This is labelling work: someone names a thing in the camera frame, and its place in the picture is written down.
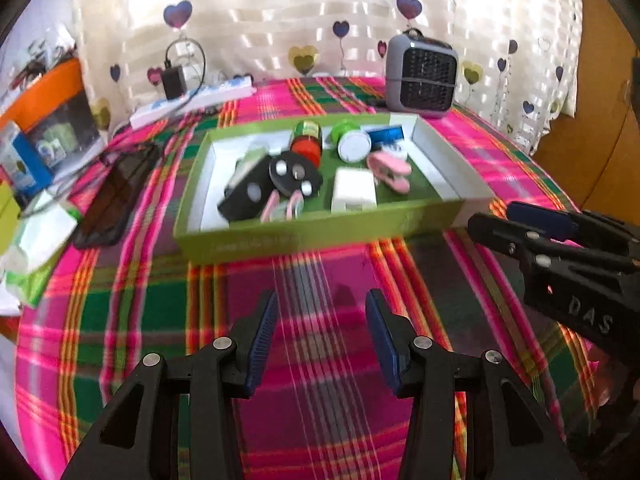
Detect black charger adapter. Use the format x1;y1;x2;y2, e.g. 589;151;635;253
161;66;187;101

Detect black smartphone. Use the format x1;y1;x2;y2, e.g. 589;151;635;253
74;144;163;250

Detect pink green plaid tablecloth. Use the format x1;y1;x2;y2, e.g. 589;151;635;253
15;76;601;480

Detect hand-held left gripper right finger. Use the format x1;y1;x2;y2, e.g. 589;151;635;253
365;288;583;480

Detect black disc white dots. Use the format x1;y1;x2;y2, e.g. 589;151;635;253
269;151;322;198

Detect small blue stapler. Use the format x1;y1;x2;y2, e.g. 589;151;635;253
366;125;404;148

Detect blue box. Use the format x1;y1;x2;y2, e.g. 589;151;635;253
0;121;53;196

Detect white power strip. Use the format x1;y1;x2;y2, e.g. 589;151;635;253
129;76;255;130

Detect black usb cable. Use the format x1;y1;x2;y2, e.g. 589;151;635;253
20;130;201;216

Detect orange lid tank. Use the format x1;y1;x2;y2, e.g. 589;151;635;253
0;57;106;161

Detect green jar white lid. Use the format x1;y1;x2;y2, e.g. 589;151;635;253
330;119;372;163

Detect wooden cabinet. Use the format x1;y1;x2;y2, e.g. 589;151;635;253
530;0;640;216

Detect clutter on tank lid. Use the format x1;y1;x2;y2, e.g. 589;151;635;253
10;25;81;86

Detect green bottle red cap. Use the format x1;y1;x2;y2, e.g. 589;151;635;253
291;120;323;167

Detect pink plastic clip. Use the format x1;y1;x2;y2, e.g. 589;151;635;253
281;193;307;222

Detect heart print curtain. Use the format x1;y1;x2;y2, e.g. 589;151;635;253
72;0;583;156

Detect yellow-green boxes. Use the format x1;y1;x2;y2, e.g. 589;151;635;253
0;180;21;256

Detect grey fan heater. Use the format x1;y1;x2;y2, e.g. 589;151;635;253
385;30;460;120

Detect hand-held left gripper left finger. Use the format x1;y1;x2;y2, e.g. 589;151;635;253
60;289;279;480

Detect black charger cable loop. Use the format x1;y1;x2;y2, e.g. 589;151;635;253
164;39;207;96

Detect green cardboard box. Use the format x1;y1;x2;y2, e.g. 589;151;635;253
172;112;496;266

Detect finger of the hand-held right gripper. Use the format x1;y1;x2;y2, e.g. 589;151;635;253
506;201;633;261
467;212;632;286

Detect white plug adapter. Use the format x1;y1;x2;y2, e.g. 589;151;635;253
331;167;377;212

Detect black box white button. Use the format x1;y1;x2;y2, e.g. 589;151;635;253
217;152;277;222

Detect white green tissue pack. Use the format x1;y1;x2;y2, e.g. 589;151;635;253
0;200;83;308

